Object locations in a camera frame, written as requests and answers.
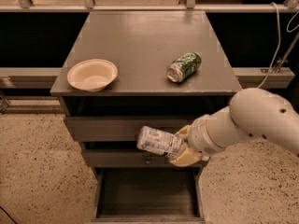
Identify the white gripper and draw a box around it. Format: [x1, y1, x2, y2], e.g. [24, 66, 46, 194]
[169, 115, 224, 167]

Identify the clear plastic water bottle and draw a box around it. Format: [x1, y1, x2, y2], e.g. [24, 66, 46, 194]
[136, 126, 184, 155]

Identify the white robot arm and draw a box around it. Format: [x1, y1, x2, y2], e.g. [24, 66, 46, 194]
[170, 88, 299, 167]

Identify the grey drawer cabinet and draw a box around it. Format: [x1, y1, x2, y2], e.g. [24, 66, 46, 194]
[51, 10, 241, 224]

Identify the grey open bottom drawer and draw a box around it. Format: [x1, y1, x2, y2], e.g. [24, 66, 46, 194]
[92, 168, 206, 224]

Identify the grey middle drawer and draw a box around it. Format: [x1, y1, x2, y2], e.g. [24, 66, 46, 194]
[80, 148, 214, 169]

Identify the grey top drawer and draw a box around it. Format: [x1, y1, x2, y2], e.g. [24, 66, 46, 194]
[64, 116, 195, 142]

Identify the green soda can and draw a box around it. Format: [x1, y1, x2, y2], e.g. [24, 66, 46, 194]
[166, 52, 202, 83]

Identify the white paper bowl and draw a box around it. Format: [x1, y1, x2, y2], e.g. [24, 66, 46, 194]
[67, 59, 118, 92]

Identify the white cable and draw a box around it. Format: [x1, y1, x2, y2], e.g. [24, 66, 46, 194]
[256, 2, 299, 90]

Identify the metal railing frame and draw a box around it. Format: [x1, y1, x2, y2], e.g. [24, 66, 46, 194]
[1, 0, 295, 93]

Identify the black floor cable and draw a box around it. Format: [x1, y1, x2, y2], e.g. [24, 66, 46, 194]
[0, 205, 19, 224]

